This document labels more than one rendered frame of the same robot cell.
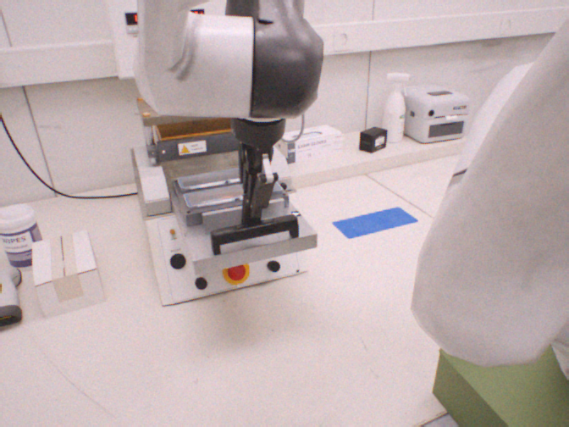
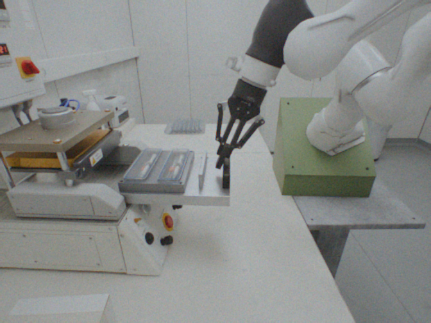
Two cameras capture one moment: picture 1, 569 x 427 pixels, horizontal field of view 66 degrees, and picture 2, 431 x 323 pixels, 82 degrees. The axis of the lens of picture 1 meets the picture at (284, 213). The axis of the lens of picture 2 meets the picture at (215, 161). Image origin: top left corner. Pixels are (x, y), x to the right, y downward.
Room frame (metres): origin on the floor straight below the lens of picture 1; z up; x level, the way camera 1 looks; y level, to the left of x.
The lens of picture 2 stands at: (0.43, 0.62, 1.32)
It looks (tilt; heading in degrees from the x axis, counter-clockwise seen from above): 27 degrees down; 293
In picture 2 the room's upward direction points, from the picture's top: straight up
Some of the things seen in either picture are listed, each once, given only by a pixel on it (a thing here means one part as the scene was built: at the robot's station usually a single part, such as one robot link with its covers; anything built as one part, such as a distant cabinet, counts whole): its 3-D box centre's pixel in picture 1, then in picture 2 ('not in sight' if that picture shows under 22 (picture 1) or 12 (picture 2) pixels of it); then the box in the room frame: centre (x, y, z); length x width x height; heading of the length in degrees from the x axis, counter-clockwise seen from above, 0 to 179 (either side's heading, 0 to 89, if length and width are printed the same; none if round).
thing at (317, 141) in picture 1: (307, 143); not in sight; (1.52, -0.09, 0.83); 0.23 x 0.12 x 0.07; 117
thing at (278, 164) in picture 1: (265, 160); (118, 152); (1.03, 0.04, 0.96); 0.26 x 0.05 x 0.07; 20
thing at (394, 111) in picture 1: (395, 108); (93, 111); (1.64, -0.43, 0.92); 0.09 x 0.08 x 0.25; 72
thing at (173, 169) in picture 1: (203, 167); (65, 182); (1.09, 0.21, 0.93); 0.46 x 0.35 x 0.01; 20
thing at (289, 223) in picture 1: (255, 233); (226, 167); (0.64, 0.05, 0.99); 0.15 x 0.02 x 0.04; 110
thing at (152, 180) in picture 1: (151, 177); (68, 200); (0.94, 0.31, 0.96); 0.25 x 0.05 x 0.07; 20
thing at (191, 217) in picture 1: (229, 192); (160, 168); (0.81, 0.11, 0.98); 0.20 x 0.17 x 0.03; 110
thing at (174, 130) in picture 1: (202, 119); (65, 138); (1.06, 0.19, 1.07); 0.22 x 0.17 x 0.10; 110
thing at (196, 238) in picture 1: (234, 207); (177, 172); (0.77, 0.10, 0.97); 0.30 x 0.22 x 0.08; 20
